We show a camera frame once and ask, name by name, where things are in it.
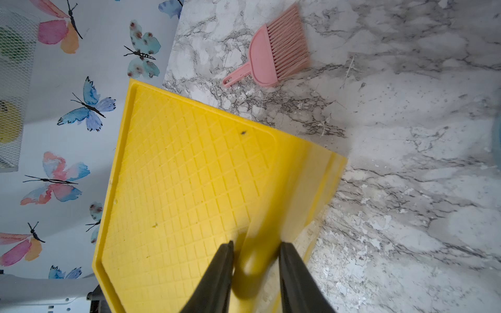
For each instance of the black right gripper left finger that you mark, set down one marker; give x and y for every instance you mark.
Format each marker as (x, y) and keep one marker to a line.
(213, 291)

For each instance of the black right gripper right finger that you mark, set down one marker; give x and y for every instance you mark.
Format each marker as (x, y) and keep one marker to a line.
(299, 292)

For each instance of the yellow plastic drawer box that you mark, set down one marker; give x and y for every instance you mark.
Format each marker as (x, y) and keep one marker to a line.
(186, 179)

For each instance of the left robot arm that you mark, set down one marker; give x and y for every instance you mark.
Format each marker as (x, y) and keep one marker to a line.
(50, 295)

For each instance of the blue plastic dustpan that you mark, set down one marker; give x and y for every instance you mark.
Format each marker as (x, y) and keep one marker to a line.
(496, 144)

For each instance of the yellow lidded jar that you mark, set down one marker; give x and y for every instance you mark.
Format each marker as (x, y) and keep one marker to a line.
(11, 122)

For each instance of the white wire mesh basket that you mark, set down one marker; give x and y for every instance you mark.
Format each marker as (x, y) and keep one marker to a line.
(18, 43)

